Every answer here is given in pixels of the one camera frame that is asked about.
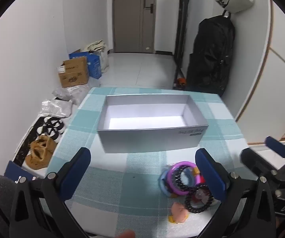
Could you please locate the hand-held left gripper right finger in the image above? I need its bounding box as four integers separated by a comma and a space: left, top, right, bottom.
195, 148, 277, 238

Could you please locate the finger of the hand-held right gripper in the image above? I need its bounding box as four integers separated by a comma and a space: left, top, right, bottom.
240, 148, 279, 179
265, 136, 285, 158

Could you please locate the black and white sneaker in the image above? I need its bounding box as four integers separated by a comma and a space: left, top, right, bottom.
44, 116, 65, 132
37, 125, 61, 143

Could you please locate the grey plastic mail bag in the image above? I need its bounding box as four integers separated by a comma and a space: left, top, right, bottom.
41, 100, 73, 117
52, 84, 91, 105

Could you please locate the grey cardboard box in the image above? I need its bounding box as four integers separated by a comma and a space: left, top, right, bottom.
97, 94, 209, 154

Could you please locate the black backpack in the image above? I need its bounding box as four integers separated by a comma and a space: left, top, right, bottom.
186, 10, 235, 97

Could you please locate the brown boot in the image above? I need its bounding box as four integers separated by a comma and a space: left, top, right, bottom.
32, 135, 56, 155
24, 149, 52, 170

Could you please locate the black bead bracelet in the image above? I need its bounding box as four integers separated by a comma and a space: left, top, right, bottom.
184, 185, 214, 214
171, 166, 192, 186

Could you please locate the pink doll charm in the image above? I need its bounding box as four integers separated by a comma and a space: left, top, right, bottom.
170, 202, 189, 224

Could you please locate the light blue bangle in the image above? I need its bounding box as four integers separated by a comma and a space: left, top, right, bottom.
159, 171, 180, 198

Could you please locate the white tote bag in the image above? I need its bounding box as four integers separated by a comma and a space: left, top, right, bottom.
83, 40, 109, 73

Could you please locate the brown cardboard box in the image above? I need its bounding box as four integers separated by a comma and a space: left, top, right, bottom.
57, 57, 90, 88

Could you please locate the white wardrobe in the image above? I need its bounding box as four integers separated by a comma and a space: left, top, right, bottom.
234, 0, 285, 144

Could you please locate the blue shoe box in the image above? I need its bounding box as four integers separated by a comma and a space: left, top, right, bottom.
4, 161, 37, 182

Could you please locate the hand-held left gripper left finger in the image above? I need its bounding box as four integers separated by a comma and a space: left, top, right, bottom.
10, 147, 91, 238

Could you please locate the black tripod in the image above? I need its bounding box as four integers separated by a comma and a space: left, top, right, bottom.
173, 0, 195, 90

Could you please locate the black marble floor mat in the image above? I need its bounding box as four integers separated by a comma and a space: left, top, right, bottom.
13, 116, 48, 166

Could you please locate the teal checked tablecloth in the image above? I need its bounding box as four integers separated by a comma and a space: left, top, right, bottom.
43, 87, 259, 238

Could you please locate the person's left hand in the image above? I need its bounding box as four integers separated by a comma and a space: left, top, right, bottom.
116, 230, 136, 238

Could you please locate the purple bangle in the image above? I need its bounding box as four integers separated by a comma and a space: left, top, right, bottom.
167, 161, 197, 195

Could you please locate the blue cardboard box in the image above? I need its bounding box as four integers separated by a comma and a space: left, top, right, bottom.
69, 49, 102, 79

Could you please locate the grey door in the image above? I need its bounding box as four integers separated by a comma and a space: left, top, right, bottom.
113, 0, 158, 54

